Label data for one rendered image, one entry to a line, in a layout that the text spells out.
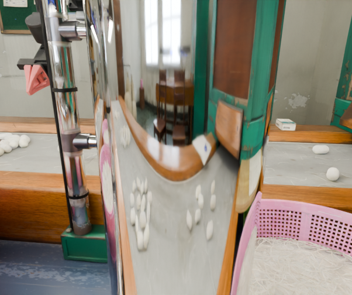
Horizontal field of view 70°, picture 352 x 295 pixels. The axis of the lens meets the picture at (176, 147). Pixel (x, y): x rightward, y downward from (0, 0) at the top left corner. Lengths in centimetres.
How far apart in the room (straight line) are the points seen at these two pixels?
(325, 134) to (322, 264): 49
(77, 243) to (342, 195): 36
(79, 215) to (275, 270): 24
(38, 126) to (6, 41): 225
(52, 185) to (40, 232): 8
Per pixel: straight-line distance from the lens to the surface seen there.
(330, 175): 50
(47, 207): 40
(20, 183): 42
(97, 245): 37
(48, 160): 58
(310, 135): 74
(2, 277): 41
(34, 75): 80
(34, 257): 42
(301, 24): 283
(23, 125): 85
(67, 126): 31
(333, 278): 30
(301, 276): 30
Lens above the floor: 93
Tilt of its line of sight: 18 degrees down
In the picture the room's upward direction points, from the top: straight up
